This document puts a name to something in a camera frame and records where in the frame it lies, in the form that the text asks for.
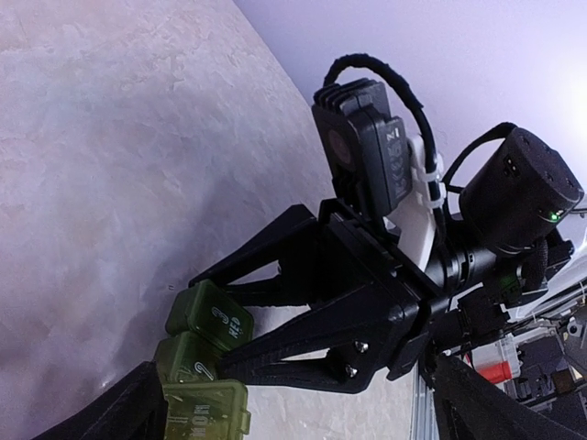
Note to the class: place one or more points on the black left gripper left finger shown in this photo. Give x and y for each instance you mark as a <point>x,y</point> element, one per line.
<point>133,408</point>

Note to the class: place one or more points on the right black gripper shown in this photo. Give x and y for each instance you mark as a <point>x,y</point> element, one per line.
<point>372,308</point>

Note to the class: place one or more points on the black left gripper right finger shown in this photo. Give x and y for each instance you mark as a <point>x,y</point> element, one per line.
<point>469,407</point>

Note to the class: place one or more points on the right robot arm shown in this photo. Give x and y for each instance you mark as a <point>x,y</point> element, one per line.
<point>503,245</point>

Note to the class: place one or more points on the red canister in background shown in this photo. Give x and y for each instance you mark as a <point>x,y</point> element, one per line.
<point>496,373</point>

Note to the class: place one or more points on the aluminium front rail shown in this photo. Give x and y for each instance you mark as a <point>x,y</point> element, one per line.
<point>424,420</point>

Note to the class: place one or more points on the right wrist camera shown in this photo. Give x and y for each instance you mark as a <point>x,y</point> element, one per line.
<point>376,168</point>

